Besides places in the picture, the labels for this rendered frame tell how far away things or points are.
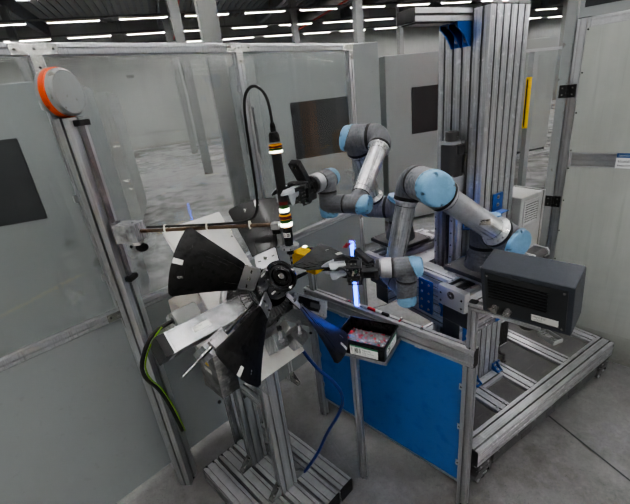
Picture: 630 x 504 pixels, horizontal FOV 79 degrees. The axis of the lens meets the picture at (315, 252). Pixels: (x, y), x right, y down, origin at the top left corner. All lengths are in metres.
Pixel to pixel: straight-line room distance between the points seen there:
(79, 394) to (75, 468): 0.35
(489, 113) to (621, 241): 1.28
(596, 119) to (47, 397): 2.96
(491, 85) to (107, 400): 2.15
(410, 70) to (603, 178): 3.08
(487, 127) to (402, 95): 3.40
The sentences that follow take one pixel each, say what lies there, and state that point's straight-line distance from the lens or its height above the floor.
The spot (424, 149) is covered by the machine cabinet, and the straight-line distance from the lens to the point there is 5.41.
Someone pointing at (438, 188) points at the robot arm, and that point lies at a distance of 1.30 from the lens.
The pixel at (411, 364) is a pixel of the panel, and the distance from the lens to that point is 1.79.
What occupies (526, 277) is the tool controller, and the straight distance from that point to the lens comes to 1.28.
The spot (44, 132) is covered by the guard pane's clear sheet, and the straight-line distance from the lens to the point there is 1.76.
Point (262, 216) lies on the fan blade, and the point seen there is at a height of 1.38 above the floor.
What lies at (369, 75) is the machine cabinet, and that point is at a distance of 4.39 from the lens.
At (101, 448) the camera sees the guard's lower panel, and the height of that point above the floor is 0.39.
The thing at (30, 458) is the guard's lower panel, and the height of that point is 0.54.
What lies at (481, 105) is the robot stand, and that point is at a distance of 1.82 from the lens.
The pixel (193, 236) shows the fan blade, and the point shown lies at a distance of 1.29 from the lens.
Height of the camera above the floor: 1.79
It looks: 22 degrees down
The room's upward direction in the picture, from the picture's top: 7 degrees counter-clockwise
